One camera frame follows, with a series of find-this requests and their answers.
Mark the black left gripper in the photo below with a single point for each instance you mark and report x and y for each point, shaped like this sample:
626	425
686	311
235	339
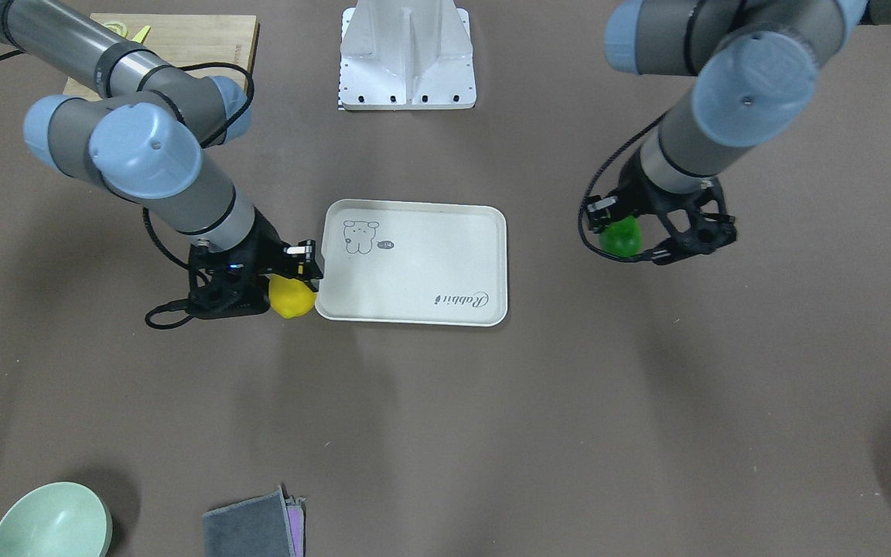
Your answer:
634	189

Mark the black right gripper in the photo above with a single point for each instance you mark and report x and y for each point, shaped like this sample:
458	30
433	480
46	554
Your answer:
269	241

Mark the green lime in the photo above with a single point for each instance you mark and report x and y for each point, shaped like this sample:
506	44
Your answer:
621	239

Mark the yellow lemon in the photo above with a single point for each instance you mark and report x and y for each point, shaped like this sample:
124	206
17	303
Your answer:
289	297

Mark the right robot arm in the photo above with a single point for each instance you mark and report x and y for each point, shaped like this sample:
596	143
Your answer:
145	139

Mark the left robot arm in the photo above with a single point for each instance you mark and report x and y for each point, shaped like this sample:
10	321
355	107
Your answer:
756	65

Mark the white rabbit print tray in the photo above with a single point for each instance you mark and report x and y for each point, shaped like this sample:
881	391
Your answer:
415	263

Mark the purple folded cloth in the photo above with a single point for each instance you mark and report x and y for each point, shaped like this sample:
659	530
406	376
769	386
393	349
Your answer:
296	514

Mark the wooden cutting board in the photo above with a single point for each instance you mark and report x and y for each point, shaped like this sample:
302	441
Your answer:
186	40

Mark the grey folded cloth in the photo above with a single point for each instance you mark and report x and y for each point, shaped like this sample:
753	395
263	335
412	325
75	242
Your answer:
258	526

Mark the yellow plastic knife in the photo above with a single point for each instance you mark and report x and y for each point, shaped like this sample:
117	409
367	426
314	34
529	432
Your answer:
141	35

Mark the lemon slice front top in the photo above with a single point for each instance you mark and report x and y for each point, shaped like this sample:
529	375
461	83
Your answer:
117	27

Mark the mint green bowl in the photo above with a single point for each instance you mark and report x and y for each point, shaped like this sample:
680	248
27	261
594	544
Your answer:
57	519

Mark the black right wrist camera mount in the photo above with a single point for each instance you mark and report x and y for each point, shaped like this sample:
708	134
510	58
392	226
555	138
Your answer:
224	284

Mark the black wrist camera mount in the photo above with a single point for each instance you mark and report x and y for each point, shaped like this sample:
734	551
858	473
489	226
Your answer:
697	223
224	284

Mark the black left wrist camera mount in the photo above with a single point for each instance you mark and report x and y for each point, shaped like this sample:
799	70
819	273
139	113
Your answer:
697	223

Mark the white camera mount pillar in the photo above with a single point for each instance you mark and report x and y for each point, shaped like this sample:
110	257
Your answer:
406	55

